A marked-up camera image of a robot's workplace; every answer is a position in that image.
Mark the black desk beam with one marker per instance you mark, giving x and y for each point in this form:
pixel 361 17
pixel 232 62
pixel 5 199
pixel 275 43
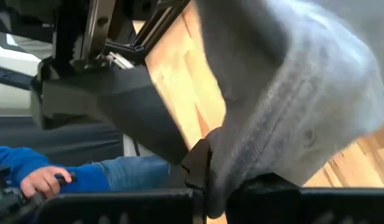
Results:
pixel 54 137

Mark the person's leg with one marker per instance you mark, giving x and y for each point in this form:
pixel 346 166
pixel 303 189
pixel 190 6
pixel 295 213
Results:
pixel 135 172

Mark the grey baseball cap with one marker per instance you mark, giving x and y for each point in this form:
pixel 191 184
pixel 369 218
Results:
pixel 288 93

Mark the person's forearm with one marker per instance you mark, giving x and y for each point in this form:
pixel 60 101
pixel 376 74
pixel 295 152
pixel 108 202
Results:
pixel 86 177

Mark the black aluminium table frame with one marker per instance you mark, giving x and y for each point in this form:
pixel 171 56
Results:
pixel 160 28

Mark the person's hand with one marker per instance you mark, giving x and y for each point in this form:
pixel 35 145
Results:
pixel 42 183

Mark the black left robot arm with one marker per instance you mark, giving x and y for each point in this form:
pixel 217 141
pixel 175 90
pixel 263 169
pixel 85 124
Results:
pixel 68 37

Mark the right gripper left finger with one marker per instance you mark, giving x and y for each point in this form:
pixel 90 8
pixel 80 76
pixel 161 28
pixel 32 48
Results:
pixel 117 208

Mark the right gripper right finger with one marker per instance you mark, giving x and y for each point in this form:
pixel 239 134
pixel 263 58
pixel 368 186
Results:
pixel 335 205

